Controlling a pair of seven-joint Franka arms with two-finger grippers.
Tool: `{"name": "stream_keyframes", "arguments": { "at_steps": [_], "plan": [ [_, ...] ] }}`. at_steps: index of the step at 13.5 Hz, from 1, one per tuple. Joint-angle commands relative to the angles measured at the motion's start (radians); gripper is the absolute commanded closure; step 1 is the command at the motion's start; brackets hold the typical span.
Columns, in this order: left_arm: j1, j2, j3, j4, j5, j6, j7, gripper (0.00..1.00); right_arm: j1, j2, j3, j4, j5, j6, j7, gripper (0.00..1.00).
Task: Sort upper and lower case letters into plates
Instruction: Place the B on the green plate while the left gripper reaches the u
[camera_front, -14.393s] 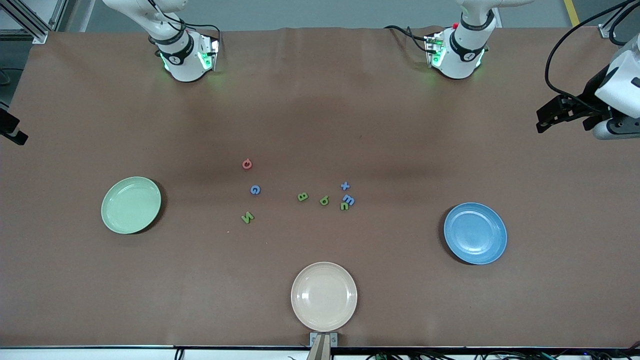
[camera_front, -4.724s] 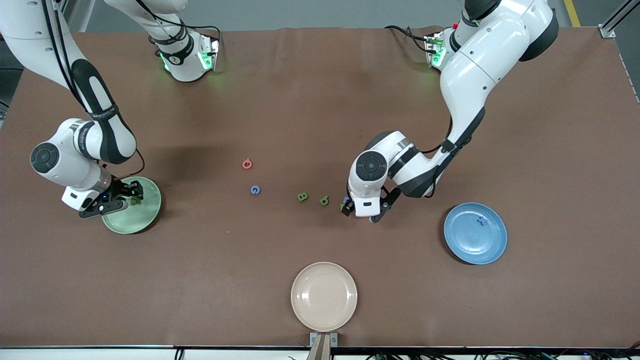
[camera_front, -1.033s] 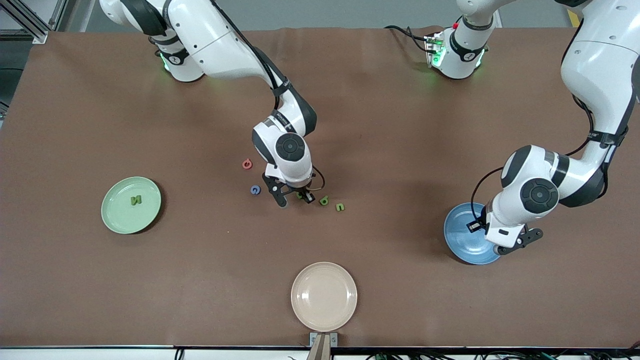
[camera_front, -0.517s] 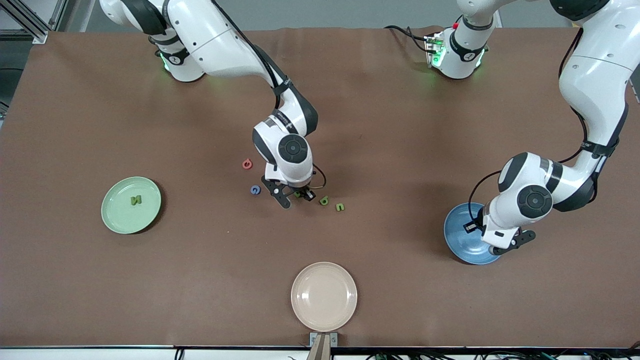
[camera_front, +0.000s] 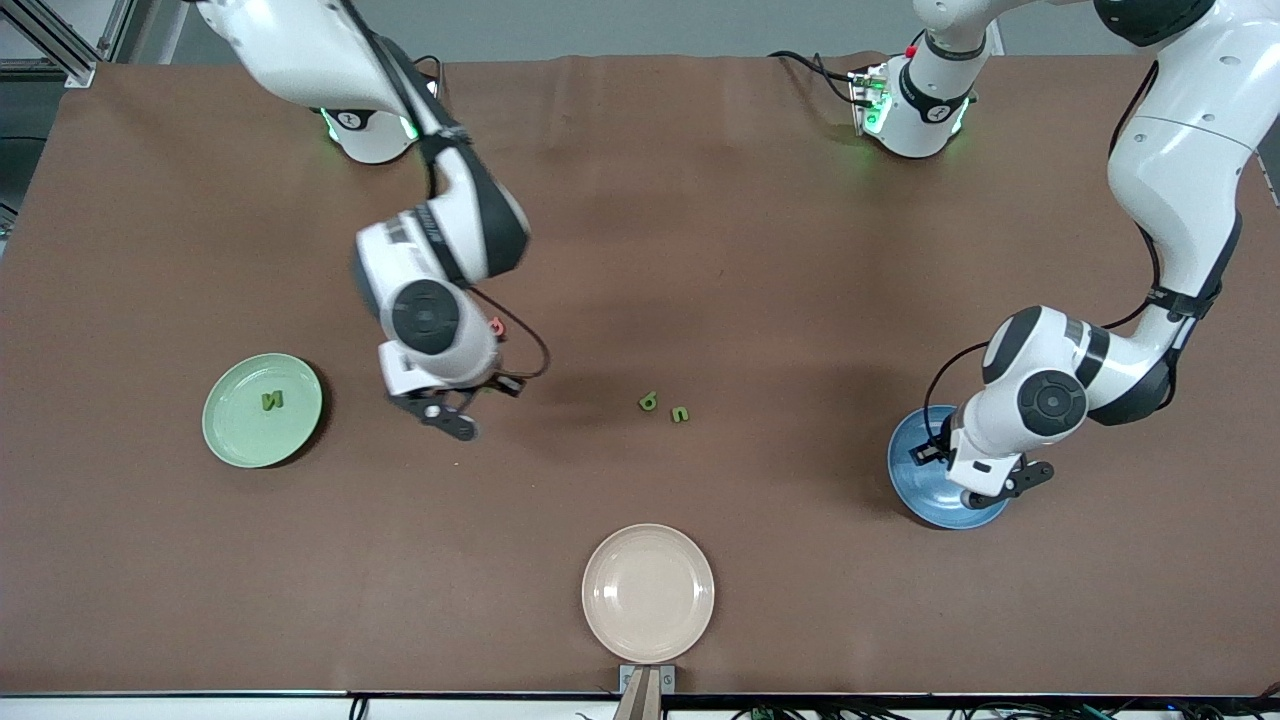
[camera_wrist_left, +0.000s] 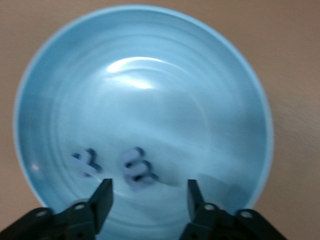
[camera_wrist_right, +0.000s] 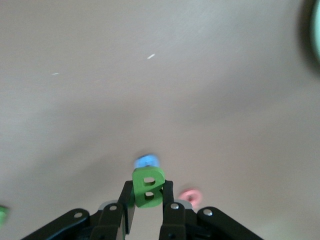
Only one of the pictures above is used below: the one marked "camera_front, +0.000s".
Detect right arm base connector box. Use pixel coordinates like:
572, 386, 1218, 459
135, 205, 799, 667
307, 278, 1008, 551
405, 80, 439, 139

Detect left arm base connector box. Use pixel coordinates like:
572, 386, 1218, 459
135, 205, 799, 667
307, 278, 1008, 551
848, 65, 893, 136

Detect blue plate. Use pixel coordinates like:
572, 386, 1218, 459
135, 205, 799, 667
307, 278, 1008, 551
887, 404, 1013, 530

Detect green plate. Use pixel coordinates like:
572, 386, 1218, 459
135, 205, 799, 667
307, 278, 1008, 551
202, 352, 324, 469

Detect brown table mat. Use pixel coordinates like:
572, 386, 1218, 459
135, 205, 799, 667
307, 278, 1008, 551
0, 52, 1280, 696

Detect beige plate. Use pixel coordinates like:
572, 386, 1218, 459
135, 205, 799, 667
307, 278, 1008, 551
581, 523, 716, 664

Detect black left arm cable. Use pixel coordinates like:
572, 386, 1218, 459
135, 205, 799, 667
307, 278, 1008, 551
922, 60, 1166, 451

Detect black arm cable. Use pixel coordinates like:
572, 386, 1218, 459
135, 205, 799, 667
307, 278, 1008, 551
340, 0, 552, 381
922, 60, 1166, 451

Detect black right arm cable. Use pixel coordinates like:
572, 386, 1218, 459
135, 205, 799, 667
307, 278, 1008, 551
340, 0, 552, 381

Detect white table edge rail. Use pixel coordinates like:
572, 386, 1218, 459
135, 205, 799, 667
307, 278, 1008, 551
0, 690, 1280, 720

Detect black base power cable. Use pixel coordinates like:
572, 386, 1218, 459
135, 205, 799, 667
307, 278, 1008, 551
768, 50, 861, 101

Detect aluminium frame profile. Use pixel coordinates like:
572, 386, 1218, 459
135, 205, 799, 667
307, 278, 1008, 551
0, 0, 136, 86

